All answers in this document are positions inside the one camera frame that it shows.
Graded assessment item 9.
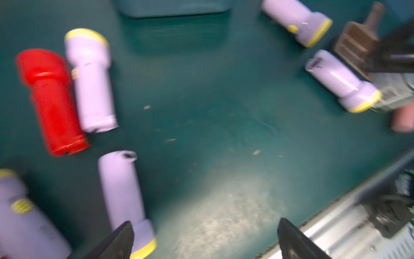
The purple flashlight left upper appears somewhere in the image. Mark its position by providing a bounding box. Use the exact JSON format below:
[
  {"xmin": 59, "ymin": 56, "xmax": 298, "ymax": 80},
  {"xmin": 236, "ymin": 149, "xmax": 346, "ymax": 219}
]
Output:
[{"xmin": 64, "ymin": 28, "xmax": 119, "ymax": 133}]

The purple flashlight right upper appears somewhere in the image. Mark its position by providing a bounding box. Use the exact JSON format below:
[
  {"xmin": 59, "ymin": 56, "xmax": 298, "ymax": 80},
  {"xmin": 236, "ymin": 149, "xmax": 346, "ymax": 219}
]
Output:
[{"xmin": 262, "ymin": 0, "xmax": 333, "ymax": 48}]

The purple flashlight left lower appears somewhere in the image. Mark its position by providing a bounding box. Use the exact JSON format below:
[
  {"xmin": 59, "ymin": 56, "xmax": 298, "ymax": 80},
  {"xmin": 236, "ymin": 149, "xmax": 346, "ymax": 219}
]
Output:
[{"xmin": 98, "ymin": 150, "xmax": 157, "ymax": 259}]

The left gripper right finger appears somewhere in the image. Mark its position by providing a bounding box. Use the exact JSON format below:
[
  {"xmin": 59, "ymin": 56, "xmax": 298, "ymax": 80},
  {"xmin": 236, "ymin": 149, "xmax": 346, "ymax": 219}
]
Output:
[{"xmin": 278, "ymin": 218, "xmax": 331, "ymax": 259}]

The purple flashlight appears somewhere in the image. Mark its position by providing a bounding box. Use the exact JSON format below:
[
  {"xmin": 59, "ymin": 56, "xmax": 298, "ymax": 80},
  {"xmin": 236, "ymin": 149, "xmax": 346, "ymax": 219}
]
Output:
[
  {"xmin": 98, "ymin": 150, "xmax": 157, "ymax": 259},
  {"xmin": 1, "ymin": 169, "xmax": 72, "ymax": 259},
  {"xmin": 262, "ymin": 0, "xmax": 333, "ymax": 48},
  {"xmin": 64, "ymin": 28, "xmax": 119, "ymax": 133},
  {"xmin": 305, "ymin": 50, "xmax": 382, "ymax": 113}
]

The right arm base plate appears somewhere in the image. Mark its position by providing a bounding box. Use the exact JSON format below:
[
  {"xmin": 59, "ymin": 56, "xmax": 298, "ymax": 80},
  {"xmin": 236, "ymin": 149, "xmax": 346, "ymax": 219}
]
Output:
[{"xmin": 361, "ymin": 170, "xmax": 414, "ymax": 238}]

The blue plastic storage box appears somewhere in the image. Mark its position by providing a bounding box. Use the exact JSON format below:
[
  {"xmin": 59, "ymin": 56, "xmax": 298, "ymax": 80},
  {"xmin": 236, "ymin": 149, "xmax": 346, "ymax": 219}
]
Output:
[{"xmin": 113, "ymin": 0, "xmax": 233, "ymax": 18}]

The red flashlight left upper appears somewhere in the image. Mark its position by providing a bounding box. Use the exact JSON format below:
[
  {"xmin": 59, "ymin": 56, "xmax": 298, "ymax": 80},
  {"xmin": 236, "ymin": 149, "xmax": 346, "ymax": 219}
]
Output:
[{"xmin": 16, "ymin": 49, "xmax": 91, "ymax": 156}]

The purple flashlight right lower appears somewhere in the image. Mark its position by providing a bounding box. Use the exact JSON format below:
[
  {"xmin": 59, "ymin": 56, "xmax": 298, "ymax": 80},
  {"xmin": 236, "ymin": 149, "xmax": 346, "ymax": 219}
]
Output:
[{"xmin": 305, "ymin": 50, "xmax": 382, "ymax": 113}]

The purple flashlight left middle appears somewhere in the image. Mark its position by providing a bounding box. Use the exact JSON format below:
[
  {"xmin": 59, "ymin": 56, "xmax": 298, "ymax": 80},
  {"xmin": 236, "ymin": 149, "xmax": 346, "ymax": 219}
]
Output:
[{"xmin": 1, "ymin": 169, "xmax": 72, "ymax": 259}]

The silver tin can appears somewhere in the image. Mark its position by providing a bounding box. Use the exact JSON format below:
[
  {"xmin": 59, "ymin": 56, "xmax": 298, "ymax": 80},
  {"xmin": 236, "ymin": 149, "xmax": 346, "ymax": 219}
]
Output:
[{"xmin": 371, "ymin": 73, "xmax": 414, "ymax": 113}]

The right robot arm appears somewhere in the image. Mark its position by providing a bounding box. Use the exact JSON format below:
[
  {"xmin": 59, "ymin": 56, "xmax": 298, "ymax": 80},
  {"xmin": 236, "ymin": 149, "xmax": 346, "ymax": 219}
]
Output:
[{"xmin": 364, "ymin": 18, "xmax": 414, "ymax": 73}]

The aluminium rail base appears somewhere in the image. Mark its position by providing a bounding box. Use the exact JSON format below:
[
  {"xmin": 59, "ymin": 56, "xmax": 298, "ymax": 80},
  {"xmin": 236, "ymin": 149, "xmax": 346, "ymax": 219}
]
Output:
[{"xmin": 255, "ymin": 148, "xmax": 414, "ymax": 259}]

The purple pink-handled spatula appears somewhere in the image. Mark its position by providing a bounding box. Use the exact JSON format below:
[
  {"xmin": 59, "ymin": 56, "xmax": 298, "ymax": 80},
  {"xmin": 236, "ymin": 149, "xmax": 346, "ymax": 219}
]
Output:
[{"xmin": 391, "ymin": 54, "xmax": 414, "ymax": 133}]

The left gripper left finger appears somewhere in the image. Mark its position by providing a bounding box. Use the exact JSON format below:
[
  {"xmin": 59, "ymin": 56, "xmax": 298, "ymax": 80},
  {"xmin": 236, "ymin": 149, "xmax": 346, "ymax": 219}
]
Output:
[{"xmin": 84, "ymin": 221, "xmax": 134, "ymax": 259}]

